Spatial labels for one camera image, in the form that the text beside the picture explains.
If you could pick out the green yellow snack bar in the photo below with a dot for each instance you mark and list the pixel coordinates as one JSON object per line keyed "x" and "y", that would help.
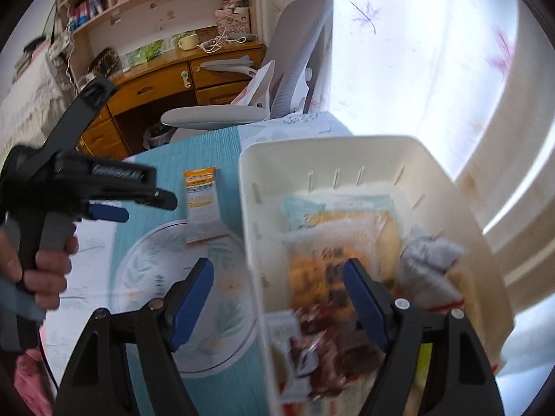
{"x": 423, "y": 364}

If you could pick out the yellow puff balls snack pack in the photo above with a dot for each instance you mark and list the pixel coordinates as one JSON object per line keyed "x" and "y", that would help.
{"x": 315, "y": 264}

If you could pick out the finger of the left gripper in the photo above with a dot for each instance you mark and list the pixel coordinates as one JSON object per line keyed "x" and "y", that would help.
{"x": 103, "y": 212}

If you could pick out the grey office chair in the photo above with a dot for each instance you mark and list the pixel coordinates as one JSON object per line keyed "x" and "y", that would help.
{"x": 283, "y": 85}

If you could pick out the orange white oats bar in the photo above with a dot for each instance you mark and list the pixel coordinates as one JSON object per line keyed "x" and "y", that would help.
{"x": 202, "y": 206}

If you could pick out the white red snack pouch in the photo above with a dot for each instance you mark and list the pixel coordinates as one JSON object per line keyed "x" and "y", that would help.
{"x": 422, "y": 273}

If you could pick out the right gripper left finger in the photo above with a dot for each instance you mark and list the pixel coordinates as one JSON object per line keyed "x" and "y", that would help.
{"x": 97, "y": 379}

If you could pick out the white paper bag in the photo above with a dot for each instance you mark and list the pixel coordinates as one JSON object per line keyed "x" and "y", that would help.
{"x": 257, "y": 92}

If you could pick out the toast bread snack pack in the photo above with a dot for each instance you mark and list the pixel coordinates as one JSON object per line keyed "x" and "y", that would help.
{"x": 307, "y": 212}

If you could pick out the brown chocolate snack pack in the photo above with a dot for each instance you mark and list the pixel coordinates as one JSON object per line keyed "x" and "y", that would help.
{"x": 283, "y": 327}

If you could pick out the pink quilt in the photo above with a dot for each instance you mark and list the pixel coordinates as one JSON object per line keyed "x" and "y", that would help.
{"x": 32, "y": 382}

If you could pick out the wooden desk with drawers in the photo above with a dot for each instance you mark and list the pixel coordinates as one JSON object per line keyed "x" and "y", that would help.
{"x": 146, "y": 92}

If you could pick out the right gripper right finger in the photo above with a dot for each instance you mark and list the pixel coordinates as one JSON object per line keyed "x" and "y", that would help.
{"x": 460, "y": 380}

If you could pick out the black trash bin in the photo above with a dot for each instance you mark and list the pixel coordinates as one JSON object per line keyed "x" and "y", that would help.
{"x": 157, "y": 135}

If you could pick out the person's left hand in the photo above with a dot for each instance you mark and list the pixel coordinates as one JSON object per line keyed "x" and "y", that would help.
{"x": 48, "y": 281}

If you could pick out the white floral curtain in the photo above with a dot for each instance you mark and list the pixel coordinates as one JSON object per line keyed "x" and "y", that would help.
{"x": 473, "y": 80}

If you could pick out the cream plastic storage bin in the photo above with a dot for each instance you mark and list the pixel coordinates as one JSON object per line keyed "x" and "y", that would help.
{"x": 428, "y": 204}

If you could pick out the wooden bookshelf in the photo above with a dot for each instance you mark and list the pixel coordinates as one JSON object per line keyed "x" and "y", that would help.
{"x": 138, "y": 29}

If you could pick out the teal white tablecloth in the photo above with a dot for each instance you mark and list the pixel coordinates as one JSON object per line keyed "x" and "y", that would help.
{"x": 122, "y": 266}

